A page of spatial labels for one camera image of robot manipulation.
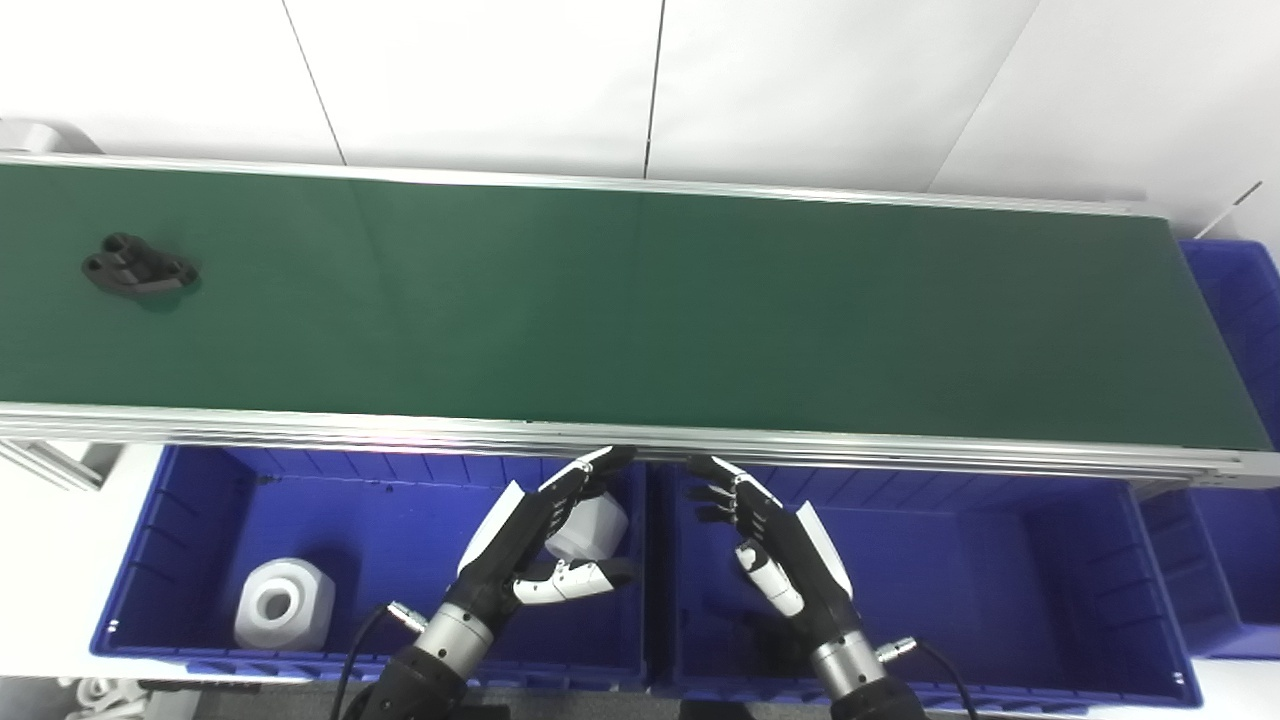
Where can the aluminium profile strut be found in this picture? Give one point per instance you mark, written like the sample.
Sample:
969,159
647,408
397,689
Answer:
50,462

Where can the black flange part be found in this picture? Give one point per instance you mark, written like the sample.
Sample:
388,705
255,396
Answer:
135,268

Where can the thin white rod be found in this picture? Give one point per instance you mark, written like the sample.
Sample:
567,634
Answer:
1228,210

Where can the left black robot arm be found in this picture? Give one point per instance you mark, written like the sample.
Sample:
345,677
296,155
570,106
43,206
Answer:
410,690

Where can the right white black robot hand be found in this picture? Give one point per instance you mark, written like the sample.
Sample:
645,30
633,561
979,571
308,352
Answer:
800,570

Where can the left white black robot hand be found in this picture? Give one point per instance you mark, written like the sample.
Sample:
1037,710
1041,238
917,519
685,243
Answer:
500,560

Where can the white plastic pieces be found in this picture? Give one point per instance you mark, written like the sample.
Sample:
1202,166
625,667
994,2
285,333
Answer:
100,695

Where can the blue plastic bin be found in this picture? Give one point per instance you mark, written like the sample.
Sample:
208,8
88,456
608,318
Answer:
950,570
400,540
1240,300

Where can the grey conveyor motor housing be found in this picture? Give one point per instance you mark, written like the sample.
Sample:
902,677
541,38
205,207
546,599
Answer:
40,135

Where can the white part with round hole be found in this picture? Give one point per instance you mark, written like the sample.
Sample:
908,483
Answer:
290,605

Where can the green conveyor belt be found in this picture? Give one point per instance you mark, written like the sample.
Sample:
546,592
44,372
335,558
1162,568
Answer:
400,430
640,310

